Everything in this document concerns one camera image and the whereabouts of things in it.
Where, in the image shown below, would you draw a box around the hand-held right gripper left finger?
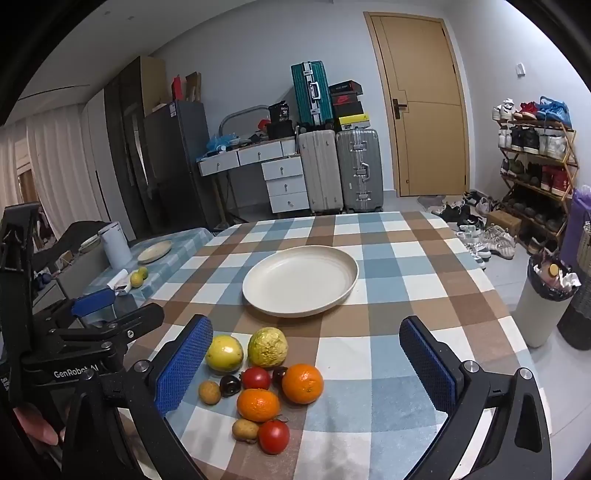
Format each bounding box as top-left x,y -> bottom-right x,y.
62,314 -> 214,480

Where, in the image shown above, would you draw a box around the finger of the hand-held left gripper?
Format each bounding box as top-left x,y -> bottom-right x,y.
46,302 -> 165,352
32,288 -> 116,329

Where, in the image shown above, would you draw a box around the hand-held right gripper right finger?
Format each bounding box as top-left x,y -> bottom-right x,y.
398,316 -> 552,480

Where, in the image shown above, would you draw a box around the small round brown fruit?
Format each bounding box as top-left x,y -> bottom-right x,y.
198,381 -> 222,406

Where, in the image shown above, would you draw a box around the smooth yellow-green guava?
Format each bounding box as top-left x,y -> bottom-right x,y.
205,335 -> 245,373

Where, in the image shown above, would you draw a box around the red tomato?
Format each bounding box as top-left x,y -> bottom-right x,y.
257,416 -> 291,455
241,367 -> 271,391

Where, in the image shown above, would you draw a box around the orange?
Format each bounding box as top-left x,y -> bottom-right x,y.
281,363 -> 324,405
236,388 -> 281,423

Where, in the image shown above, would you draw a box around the brown kiwi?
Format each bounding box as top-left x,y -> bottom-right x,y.
232,418 -> 260,443

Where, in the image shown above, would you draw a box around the bumpy yellow-green guava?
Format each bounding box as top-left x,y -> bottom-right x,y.
247,327 -> 289,368

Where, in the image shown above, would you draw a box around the cream round plate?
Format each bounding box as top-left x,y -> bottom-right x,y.
242,246 -> 360,318

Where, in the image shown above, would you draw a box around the person's left hand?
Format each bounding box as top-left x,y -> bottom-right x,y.
11,405 -> 65,446

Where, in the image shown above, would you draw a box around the white device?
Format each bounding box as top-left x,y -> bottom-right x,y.
107,270 -> 132,296

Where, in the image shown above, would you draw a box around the white kettle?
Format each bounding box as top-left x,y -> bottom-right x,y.
98,222 -> 132,271

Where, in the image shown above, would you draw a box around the black chair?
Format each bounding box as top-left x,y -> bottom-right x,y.
34,220 -> 121,278

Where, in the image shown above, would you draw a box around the small cream plate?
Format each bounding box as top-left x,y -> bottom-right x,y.
137,240 -> 173,265

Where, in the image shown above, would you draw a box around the white trash bin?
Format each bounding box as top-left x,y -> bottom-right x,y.
512,254 -> 581,349

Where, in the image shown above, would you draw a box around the white curtain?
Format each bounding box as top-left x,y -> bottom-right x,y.
0,104 -> 100,241

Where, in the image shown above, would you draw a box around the pile of shoes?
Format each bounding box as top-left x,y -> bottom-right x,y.
427,189 -> 517,271

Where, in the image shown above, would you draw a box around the dark basket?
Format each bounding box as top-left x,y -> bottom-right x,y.
556,277 -> 591,352

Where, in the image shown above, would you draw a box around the brown cardboard box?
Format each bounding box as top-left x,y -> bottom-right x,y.
485,210 -> 522,238

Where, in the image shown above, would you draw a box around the dark wardrobe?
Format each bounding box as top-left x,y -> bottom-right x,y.
104,55 -> 169,227

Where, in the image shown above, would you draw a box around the grey fridge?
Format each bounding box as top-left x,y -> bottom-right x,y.
142,99 -> 222,232

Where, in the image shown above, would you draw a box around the blue plastic bag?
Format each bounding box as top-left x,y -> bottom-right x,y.
205,133 -> 241,152

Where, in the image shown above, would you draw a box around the white drawer cabinet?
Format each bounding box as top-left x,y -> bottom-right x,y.
261,156 -> 311,214

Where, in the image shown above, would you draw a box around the white desk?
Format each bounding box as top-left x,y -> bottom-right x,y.
198,138 -> 301,227

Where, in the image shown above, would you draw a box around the silver suitcase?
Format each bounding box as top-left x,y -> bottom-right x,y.
335,128 -> 385,214

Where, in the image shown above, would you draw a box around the beige suitcase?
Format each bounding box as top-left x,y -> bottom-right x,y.
297,129 -> 345,215

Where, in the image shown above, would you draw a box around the wooden door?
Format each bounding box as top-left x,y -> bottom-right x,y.
364,11 -> 471,198

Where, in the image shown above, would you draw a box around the black bag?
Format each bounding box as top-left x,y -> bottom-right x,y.
265,121 -> 296,140

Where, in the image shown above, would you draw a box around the brown paper bags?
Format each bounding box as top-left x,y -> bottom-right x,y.
185,71 -> 204,103

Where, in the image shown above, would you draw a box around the rows of shoes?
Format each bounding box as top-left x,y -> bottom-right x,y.
492,98 -> 575,232

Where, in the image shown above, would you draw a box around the wooden shoe rack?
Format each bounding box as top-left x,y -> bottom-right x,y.
492,99 -> 580,252

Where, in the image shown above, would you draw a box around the yellow and black shoe box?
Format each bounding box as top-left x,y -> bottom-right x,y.
337,113 -> 371,131

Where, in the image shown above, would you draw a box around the teal suitcase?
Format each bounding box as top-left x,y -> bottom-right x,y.
291,61 -> 334,127

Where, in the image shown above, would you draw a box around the grey tube frame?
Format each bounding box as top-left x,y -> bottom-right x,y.
218,105 -> 273,139

